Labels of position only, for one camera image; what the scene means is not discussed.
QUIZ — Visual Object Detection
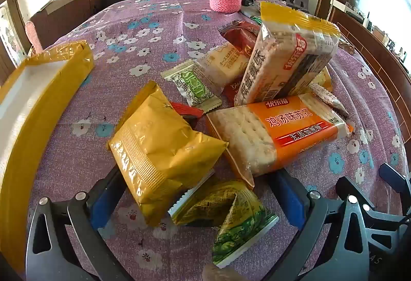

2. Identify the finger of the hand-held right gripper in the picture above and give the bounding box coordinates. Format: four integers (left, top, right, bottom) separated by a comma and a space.
335, 176, 365, 201
379, 163, 411, 194

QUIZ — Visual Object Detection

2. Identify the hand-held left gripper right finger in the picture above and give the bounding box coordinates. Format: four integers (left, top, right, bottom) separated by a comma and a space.
271, 169, 382, 281

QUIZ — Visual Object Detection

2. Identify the dark red snack packet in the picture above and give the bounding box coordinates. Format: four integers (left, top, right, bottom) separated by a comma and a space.
219, 20, 261, 59

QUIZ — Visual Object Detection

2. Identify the cream biscuit packet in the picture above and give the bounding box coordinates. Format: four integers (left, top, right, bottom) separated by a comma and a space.
195, 46, 253, 96

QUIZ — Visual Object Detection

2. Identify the clear brown-print snack packet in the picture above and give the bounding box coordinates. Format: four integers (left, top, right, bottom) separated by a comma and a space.
306, 83, 351, 119

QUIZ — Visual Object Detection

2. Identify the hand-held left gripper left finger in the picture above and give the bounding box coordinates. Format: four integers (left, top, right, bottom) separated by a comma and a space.
26, 167, 135, 281

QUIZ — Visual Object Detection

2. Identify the gold foil snack packet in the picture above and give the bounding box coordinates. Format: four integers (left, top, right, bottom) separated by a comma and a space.
108, 80, 229, 228

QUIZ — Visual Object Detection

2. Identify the yellow cracker packet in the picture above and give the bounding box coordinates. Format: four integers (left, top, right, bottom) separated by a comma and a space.
234, 1, 341, 106

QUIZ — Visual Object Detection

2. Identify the small red snack packet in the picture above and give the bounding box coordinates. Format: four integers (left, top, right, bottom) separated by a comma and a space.
169, 101, 205, 128

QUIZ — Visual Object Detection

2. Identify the yellow-edged white tray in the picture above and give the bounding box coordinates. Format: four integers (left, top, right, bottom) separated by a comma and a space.
0, 40, 95, 237

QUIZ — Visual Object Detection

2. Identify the brown armchair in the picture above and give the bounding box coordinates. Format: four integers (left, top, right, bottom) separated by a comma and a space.
30, 0, 107, 48

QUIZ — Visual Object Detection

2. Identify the orange cracker packet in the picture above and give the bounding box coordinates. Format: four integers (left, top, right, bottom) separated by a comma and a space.
205, 93, 354, 190

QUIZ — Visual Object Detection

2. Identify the pink woven chair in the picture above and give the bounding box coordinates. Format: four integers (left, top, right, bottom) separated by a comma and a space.
24, 21, 44, 56

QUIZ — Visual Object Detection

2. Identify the purple floral tablecloth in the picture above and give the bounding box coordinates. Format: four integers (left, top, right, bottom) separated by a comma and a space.
29, 0, 409, 281

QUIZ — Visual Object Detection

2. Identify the maroon snack packet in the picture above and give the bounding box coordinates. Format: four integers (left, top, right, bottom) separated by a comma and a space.
221, 76, 246, 106

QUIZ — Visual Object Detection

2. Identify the wooden cabinet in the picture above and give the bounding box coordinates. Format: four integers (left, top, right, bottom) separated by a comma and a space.
327, 0, 411, 78

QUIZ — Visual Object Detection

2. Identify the small green candy packet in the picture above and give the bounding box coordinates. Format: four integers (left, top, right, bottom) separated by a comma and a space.
160, 60, 223, 114

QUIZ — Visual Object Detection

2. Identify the green and yellow snack packet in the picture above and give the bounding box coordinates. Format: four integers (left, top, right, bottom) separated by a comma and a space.
168, 173, 280, 269

